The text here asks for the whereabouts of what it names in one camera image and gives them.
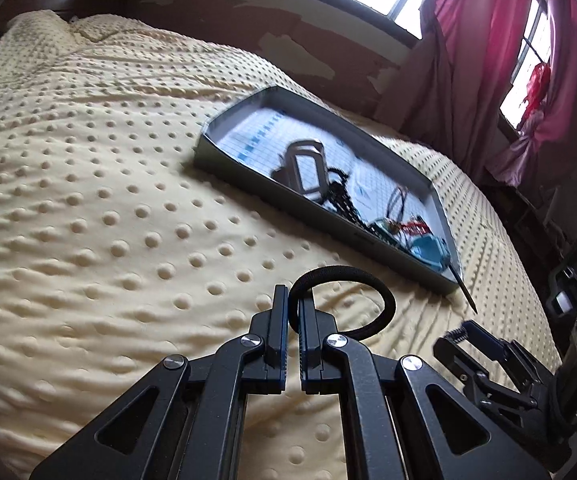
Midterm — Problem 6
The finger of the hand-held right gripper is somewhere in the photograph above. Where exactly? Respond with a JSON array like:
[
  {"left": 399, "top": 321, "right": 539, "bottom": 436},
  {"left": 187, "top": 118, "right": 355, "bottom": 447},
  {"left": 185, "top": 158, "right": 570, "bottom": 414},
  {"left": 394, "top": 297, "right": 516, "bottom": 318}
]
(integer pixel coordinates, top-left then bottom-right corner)
[
  {"left": 433, "top": 336, "right": 544, "bottom": 428},
  {"left": 463, "top": 320, "right": 549, "bottom": 391}
]

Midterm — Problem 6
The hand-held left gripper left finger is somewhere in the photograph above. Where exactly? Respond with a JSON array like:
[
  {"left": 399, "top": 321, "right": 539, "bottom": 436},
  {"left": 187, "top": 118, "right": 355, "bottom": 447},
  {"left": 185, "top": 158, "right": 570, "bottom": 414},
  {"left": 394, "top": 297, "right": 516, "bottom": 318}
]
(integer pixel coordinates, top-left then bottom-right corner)
[{"left": 28, "top": 284, "right": 289, "bottom": 480}]

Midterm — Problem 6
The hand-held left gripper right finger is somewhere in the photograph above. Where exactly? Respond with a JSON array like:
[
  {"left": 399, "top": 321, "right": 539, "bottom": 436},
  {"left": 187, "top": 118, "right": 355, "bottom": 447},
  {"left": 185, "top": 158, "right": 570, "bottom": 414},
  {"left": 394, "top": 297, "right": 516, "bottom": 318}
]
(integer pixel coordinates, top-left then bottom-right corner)
[{"left": 297, "top": 296, "right": 552, "bottom": 480}]

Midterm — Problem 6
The small black hair clip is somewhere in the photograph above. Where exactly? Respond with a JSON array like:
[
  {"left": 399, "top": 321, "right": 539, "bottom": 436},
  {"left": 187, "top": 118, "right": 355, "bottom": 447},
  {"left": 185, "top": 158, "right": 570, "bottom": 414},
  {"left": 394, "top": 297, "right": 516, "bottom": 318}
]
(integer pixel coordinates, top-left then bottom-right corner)
[{"left": 437, "top": 322, "right": 470, "bottom": 347}]

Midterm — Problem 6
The black hair tie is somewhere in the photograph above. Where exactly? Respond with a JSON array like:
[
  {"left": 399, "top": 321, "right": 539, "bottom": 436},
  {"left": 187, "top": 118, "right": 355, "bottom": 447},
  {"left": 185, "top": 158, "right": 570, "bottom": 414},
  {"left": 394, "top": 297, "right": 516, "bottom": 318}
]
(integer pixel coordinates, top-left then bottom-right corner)
[{"left": 288, "top": 264, "right": 397, "bottom": 344}]

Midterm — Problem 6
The red bracelet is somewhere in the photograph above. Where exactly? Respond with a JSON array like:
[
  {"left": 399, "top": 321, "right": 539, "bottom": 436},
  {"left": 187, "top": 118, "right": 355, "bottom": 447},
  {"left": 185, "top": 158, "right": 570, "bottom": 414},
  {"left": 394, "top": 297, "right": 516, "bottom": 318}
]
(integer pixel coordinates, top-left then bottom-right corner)
[{"left": 397, "top": 215, "right": 430, "bottom": 237}]

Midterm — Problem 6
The grey carabiner clip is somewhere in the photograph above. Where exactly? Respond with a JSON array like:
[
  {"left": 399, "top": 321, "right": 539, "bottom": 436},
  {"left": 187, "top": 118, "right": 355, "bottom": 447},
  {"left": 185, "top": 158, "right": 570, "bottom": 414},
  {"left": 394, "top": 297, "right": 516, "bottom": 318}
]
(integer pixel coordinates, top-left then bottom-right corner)
[{"left": 270, "top": 138, "right": 331, "bottom": 206}]

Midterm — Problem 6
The grey tray with grid paper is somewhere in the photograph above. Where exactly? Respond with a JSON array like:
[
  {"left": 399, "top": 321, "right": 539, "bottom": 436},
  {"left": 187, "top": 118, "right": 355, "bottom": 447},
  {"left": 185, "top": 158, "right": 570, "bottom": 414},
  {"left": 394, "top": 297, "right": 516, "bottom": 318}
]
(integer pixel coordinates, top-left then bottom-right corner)
[{"left": 192, "top": 86, "right": 464, "bottom": 296}]

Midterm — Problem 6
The dark wooden cabinet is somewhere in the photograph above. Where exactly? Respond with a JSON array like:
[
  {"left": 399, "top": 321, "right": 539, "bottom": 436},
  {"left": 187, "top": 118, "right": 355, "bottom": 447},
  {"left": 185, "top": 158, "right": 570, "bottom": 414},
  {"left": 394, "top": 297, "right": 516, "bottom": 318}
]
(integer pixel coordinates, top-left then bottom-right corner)
[{"left": 499, "top": 165, "right": 577, "bottom": 271}]

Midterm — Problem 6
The pink curtain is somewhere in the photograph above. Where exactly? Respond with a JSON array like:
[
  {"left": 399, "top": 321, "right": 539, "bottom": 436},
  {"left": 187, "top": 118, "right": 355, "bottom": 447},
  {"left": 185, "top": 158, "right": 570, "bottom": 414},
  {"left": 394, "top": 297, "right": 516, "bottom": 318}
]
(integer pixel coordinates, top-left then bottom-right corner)
[{"left": 487, "top": 57, "right": 577, "bottom": 188}]

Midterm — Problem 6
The yellow dotted blanket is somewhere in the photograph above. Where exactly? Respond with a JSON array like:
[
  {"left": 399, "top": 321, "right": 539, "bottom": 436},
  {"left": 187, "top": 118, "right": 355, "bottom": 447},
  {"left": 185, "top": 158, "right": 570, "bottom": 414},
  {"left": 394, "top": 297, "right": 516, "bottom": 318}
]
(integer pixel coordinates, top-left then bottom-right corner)
[{"left": 0, "top": 10, "right": 565, "bottom": 480}]

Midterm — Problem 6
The red hanging ornament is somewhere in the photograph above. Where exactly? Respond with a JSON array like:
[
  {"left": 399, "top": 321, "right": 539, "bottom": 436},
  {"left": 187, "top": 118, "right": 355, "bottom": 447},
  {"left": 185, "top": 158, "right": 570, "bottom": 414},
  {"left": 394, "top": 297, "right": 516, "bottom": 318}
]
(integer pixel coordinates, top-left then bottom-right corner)
[{"left": 520, "top": 61, "right": 553, "bottom": 117}]

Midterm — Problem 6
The maroon curtain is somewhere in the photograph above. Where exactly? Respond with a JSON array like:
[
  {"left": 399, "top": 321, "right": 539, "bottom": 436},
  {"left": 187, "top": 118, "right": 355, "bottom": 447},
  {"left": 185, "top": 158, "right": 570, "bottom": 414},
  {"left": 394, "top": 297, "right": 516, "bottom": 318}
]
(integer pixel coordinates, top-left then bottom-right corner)
[{"left": 373, "top": 0, "right": 540, "bottom": 182}]

